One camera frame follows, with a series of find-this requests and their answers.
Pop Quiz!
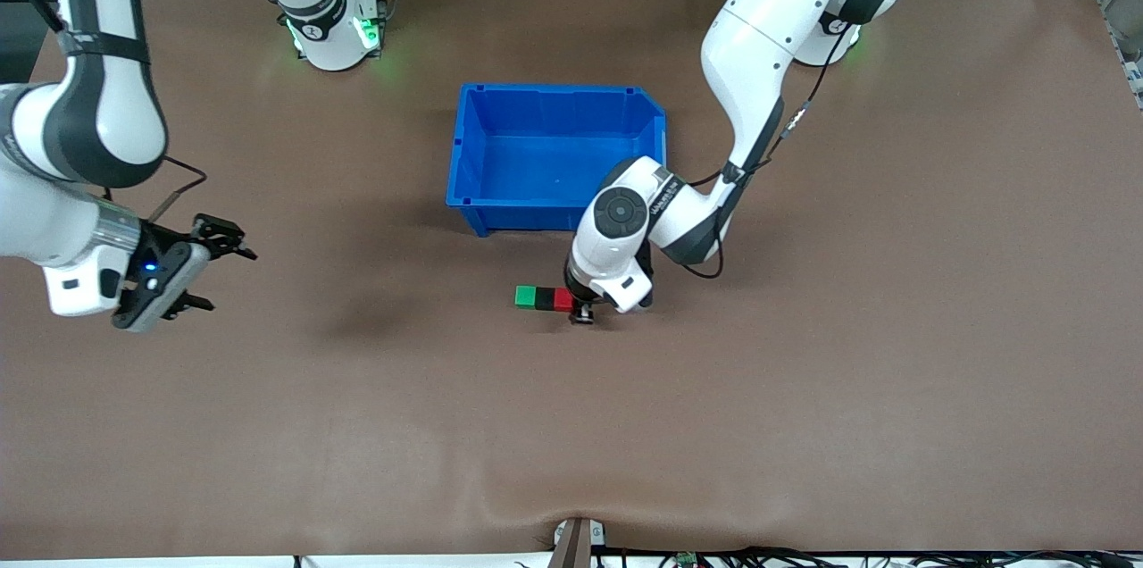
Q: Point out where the blue plastic storage bin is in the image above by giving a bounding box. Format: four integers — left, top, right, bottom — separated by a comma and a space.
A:
446, 83, 670, 240

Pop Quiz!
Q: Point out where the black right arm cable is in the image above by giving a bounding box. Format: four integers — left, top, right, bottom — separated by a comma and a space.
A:
0, 0, 209, 224

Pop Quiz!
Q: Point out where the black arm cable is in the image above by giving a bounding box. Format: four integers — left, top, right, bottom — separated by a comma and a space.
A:
0, 0, 209, 224
680, 10, 849, 280

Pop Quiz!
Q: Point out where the metal table clamp bracket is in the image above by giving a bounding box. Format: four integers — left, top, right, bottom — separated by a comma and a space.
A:
546, 516, 608, 568

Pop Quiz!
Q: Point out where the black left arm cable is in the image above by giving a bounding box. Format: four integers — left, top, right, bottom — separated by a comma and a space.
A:
680, 10, 849, 280

